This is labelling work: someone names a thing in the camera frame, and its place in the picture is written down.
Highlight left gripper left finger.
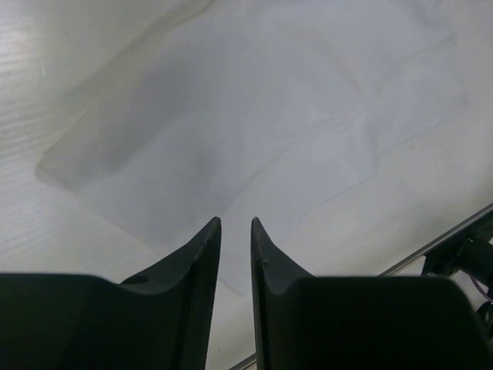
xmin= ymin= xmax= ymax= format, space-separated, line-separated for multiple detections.
xmin=1 ymin=218 xmax=221 ymax=369

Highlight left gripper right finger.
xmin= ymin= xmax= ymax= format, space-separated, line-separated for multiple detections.
xmin=250 ymin=217 xmax=493 ymax=370

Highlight white skirt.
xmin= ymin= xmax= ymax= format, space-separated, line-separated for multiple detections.
xmin=36 ymin=1 xmax=467 ymax=294

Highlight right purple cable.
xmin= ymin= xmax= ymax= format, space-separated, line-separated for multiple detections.
xmin=468 ymin=275 xmax=493 ymax=309

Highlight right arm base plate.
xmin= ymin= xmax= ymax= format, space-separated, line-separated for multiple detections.
xmin=421 ymin=227 xmax=492 ymax=285

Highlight aluminium table frame rail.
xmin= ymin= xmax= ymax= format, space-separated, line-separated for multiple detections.
xmin=226 ymin=202 xmax=493 ymax=370

